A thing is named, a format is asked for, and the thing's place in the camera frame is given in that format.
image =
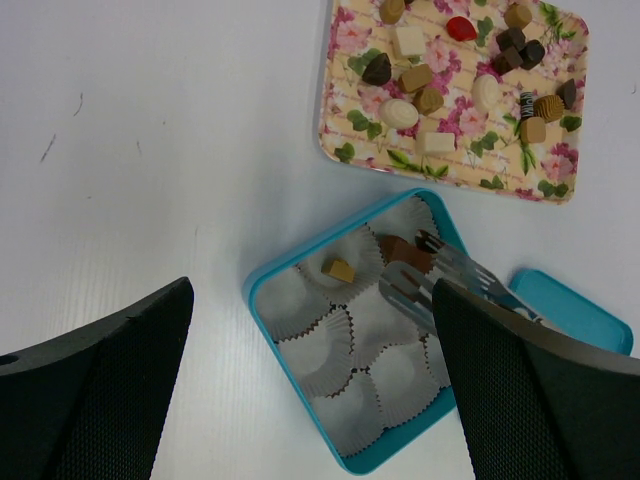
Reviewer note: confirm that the teal chocolate box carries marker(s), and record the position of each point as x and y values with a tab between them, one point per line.
371	379

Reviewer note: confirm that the brown rectangular chocolate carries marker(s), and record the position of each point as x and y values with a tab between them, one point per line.
394	248

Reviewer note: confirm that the white round chocolate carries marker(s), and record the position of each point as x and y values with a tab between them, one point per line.
486	92

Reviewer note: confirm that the caramel chocolate piece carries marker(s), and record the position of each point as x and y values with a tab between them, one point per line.
338	269

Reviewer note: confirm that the ridged caramel chocolate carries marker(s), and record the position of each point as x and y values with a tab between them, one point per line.
550	108

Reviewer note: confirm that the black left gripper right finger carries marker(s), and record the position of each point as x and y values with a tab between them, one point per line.
535	403

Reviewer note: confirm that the white square chocolate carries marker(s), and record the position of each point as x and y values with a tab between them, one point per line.
408	41

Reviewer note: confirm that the round brown chocolate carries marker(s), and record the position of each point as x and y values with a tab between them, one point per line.
428	242

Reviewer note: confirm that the teal box lid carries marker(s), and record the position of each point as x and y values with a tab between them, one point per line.
573	313

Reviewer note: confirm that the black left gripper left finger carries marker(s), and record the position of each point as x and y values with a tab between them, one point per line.
92	403

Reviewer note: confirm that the floral rectangular tray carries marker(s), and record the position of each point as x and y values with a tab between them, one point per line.
508	150

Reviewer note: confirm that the dark leaf chocolate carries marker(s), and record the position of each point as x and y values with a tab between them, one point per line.
378	72

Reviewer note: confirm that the red chocolate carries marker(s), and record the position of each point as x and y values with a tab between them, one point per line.
461	29

